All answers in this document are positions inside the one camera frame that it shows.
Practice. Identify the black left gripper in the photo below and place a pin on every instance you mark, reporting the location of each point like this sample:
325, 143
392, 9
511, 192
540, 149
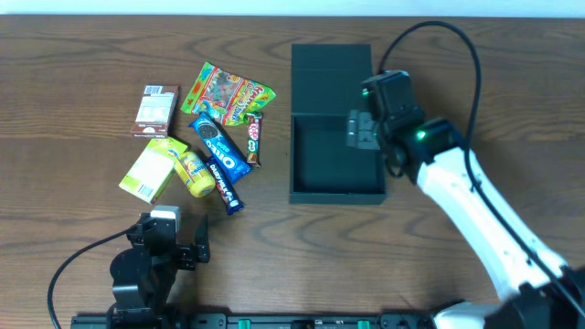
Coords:
186, 254

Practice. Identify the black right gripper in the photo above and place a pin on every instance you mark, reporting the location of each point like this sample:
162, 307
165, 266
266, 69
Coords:
381, 149

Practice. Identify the black gift box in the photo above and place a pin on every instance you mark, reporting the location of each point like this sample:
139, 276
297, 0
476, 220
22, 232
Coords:
326, 87

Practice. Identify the blue Oreo pack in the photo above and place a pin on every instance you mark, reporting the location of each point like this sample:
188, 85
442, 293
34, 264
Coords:
222, 149

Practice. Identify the KitKat Milo bar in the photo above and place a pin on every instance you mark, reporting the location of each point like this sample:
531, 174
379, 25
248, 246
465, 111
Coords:
254, 136

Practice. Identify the brown Pocky box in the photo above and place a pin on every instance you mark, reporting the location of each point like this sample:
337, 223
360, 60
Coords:
155, 112

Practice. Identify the colourful gummy candy bag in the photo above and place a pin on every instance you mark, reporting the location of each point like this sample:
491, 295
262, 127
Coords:
225, 96

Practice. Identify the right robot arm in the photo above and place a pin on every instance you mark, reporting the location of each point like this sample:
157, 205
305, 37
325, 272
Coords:
536, 287

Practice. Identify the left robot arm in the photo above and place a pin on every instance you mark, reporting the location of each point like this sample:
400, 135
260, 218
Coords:
144, 275

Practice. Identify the Dairy Milk chocolate bar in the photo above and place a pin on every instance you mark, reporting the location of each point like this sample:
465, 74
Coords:
226, 190

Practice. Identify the yellow Mentos bottle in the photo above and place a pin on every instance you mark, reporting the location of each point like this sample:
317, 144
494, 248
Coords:
194, 174

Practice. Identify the green yellow snack box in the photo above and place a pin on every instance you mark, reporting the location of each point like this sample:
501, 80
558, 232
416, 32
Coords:
152, 170

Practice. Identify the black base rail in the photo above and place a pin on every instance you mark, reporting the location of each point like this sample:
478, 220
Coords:
222, 321

